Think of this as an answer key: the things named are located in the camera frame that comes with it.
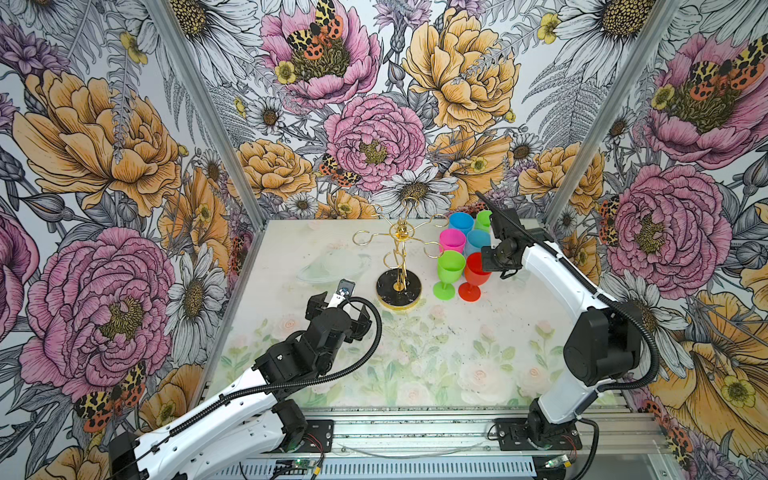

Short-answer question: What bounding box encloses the blue wine glass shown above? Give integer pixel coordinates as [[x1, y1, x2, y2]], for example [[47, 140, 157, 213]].
[[449, 212, 475, 235], [464, 229, 491, 257]]

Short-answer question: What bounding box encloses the green wine glass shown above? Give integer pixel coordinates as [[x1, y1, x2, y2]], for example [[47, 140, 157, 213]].
[[474, 210, 492, 233], [433, 250, 466, 301]]

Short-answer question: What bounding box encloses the red wine glass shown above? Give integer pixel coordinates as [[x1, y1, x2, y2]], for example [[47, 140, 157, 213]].
[[458, 252, 491, 302]]

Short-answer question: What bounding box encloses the pink wine glass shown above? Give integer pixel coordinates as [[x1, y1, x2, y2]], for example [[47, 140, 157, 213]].
[[438, 228, 467, 254]]

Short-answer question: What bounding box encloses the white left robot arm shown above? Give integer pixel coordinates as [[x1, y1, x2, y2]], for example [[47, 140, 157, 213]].
[[108, 292, 383, 479]]

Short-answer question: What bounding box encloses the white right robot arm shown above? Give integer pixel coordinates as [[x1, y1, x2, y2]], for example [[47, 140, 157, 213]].
[[481, 206, 642, 448]]

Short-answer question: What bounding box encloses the green circuit board left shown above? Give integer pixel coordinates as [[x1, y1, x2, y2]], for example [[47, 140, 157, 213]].
[[273, 458, 319, 476]]

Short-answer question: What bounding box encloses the green circuit board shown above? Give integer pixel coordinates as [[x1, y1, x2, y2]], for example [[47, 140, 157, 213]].
[[535, 454, 571, 470], [273, 458, 319, 476]]

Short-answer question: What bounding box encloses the green circuit board right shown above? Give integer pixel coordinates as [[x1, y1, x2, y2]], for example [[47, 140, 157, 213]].
[[535, 454, 571, 470]]

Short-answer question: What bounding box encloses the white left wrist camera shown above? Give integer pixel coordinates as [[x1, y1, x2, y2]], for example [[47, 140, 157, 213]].
[[328, 279, 355, 307]]

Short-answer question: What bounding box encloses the black left corrugated cable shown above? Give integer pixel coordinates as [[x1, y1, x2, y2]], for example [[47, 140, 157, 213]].
[[119, 296, 384, 469]]

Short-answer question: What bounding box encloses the black corrugated cable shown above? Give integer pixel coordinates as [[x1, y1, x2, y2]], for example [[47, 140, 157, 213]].
[[476, 191, 661, 480], [119, 296, 384, 469]]

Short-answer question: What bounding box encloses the gold wire wine glass rack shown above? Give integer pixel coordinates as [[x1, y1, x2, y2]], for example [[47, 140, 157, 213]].
[[352, 204, 449, 311]]

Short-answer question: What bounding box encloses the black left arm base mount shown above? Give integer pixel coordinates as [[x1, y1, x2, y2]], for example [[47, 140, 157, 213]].
[[283, 419, 335, 454]]

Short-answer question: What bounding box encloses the grey slotted cable duct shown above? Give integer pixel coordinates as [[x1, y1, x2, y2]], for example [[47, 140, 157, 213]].
[[211, 456, 537, 479]]

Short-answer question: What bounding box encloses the silver aluminium corner post right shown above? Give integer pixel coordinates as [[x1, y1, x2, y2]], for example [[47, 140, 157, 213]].
[[543, 0, 681, 224]]

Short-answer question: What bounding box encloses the silver aluminium corner post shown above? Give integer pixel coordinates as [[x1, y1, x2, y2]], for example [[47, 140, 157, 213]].
[[543, 0, 681, 224], [147, 1, 268, 233]]

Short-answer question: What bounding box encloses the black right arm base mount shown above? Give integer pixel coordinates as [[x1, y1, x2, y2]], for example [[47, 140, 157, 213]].
[[487, 414, 583, 451]]

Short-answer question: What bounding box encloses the black right corrugated cable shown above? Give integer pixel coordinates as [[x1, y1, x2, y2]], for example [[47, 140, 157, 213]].
[[476, 191, 661, 480]]

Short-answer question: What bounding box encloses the silver aluminium front rail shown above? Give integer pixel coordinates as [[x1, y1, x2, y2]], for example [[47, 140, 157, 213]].
[[149, 407, 655, 480]]

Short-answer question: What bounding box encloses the silver aluminium corner post left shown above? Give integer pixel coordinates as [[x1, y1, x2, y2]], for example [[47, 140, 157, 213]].
[[147, 1, 268, 233]]

